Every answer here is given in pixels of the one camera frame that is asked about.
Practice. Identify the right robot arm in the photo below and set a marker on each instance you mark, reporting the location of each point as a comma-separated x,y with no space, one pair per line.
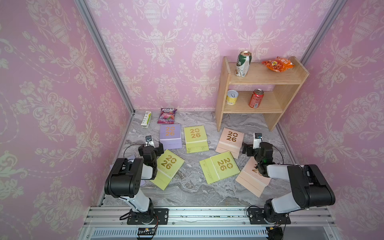
309,188

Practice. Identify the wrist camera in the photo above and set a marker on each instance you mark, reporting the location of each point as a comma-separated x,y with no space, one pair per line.
149,141
258,138

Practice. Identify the purple calendar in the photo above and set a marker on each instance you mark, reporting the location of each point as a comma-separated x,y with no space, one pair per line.
132,159
171,137

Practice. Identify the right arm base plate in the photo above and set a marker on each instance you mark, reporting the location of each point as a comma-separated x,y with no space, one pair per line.
258,216

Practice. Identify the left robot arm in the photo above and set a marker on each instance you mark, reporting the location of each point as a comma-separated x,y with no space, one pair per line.
135,197

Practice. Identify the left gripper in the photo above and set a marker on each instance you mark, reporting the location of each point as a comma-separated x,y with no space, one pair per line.
157,149

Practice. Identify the green calendar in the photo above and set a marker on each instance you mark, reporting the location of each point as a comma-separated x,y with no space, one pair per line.
168,165
196,139
219,167

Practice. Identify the red soda can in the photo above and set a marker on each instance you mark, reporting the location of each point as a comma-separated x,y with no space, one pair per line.
256,98

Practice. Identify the green white gum box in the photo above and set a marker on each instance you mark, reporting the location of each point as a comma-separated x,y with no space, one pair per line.
146,119

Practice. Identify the purple calendar at back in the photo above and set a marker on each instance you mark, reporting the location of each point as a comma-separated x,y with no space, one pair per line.
171,137

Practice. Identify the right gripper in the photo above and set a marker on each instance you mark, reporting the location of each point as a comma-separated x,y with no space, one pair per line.
248,149

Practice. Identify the small circuit board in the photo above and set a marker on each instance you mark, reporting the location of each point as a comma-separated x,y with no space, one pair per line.
147,231

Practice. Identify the purple candy bag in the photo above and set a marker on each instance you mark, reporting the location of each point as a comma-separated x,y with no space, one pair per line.
167,116

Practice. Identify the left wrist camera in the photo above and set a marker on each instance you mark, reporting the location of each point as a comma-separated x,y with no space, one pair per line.
149,141

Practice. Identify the yellow tin can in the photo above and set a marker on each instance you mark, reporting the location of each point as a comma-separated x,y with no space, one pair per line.
232,97

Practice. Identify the pink calendar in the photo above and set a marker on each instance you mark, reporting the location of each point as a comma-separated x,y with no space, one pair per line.
231,141
251,179

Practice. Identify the purple calendar front left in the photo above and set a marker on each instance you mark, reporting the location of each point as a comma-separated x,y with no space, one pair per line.
132,159

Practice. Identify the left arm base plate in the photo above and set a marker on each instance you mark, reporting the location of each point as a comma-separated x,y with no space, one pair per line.
160,216

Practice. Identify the green drink can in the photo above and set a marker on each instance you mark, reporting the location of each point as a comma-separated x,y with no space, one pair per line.
243,63

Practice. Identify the orange snack bag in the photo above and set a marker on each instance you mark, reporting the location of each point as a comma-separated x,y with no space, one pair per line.
278,65

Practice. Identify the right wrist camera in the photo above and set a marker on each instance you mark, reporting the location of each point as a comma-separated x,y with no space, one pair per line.
258,138

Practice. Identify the aluminium front rail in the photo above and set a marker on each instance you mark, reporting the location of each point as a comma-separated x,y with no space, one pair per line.
210,223

